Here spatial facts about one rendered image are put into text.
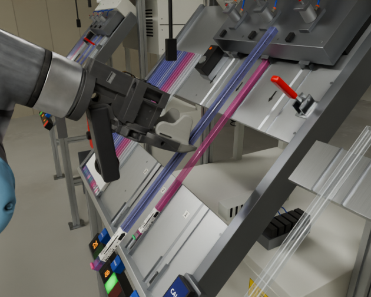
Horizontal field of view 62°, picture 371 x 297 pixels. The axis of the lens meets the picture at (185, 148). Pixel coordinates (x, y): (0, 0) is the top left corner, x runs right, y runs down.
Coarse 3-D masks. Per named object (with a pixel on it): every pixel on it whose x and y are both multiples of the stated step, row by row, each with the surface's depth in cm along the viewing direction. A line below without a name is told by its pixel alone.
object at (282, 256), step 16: (368, 128) 39; (368, 144) 39; (352, 160) 38; (336, 176) 38; (320, 192) 38; (336, 192) 38; (320, 208) 37; (304, 224) 37; (288, 240) 37; (288, 256) 36; (272, 272) 36; (256, 288) 36
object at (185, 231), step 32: (128, 160) 89; (128, 192) 81; (160, 192) 72; (192, 192) 66; (160, 224) 66; (192, 224) 60; (224, 224) 55; (160, 256) 60; (192, 256) 56; (160, 288) 57
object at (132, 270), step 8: (80, 168) 104; (88, 184) 94; (88, 192) 91; (96, 200) 85; (96, 208) 83; (104, 208) 84; (104, 216) 78; (104, 224) 77; (112, 224) 77; (112, 232) 72; (120, 248) 67; (120, 256) 66; (128, 256) 66; (128, 264) 63; (128, 272) 62; (136, 272) 62; (136, 280) 59; (136, 288) 58; (144, 288) 58; (144, 296) 56; (152, 296) 57
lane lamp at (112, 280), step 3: (114, 273) 69; (111, 276) 70; (114, 276) 69; (108, 279) 70; (111, 279) 69; (114, 279) 68; (108, 282) 69; (111, 282) 69; (114, 282) 68; (105, 285) 69; (108, 285) 69; (111, 285) 68; (114, 285) 68; (105, 288) 69; (108, 288) 68; (111, 288) 68; (108, 291) 68
